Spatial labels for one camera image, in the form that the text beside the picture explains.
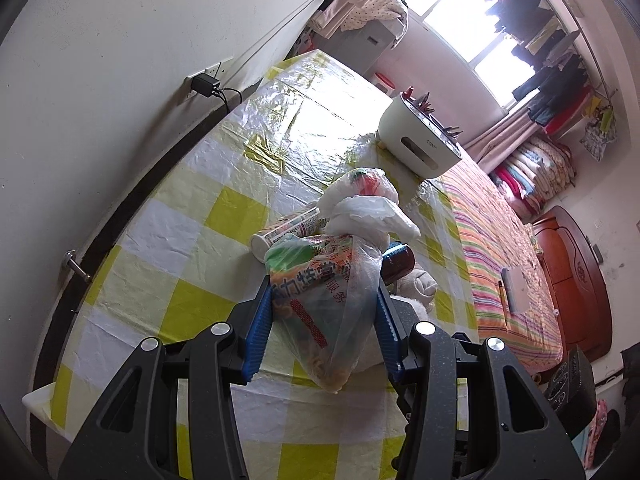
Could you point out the white plastic bag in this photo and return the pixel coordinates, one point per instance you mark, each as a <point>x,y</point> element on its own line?
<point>365,204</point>

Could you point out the brown bottle blue label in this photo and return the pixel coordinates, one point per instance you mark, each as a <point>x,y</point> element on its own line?
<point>397,261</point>

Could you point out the stack of folded quilts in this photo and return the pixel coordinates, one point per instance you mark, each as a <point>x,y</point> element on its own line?
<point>537,171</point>

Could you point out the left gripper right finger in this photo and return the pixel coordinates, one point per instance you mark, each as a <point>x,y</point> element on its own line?
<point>472,411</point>

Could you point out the black power adapter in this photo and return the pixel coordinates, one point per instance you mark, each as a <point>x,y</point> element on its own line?
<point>204,84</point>

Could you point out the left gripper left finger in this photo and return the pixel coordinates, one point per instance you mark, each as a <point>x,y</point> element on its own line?
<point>131,432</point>

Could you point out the yellow checkered tablecloth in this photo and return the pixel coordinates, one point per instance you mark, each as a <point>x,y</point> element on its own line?
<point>184,262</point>

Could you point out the red wooden headboard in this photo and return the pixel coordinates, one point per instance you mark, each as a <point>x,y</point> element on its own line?
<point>576,284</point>

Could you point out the pink right curtain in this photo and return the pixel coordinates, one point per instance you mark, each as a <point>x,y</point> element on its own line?
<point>492,147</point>

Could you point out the white printed paper cup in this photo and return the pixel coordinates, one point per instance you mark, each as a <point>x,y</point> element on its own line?
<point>300,223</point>

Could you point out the cream plastic trash bin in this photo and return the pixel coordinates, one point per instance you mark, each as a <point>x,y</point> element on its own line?
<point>42,405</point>

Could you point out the clear printed snack bag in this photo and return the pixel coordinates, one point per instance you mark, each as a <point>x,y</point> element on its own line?
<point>323,301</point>

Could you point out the white desk organizer box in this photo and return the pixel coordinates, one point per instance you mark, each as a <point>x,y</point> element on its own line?
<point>416,139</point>

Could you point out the striped bed sheet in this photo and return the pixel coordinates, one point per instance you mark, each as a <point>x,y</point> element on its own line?
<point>493,238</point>

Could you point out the grey cabinet with clothes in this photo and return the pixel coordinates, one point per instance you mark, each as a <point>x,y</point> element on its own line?
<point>357,32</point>

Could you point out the yellow pencil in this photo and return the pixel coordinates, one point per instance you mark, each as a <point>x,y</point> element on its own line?
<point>503,300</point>

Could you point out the hanging clothes row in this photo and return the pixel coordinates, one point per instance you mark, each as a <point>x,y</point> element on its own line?
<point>564,87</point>

